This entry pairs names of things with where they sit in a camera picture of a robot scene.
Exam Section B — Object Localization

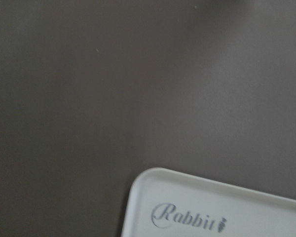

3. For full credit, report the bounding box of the cream rabbit tray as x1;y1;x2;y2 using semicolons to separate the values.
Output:
121;168;296;237

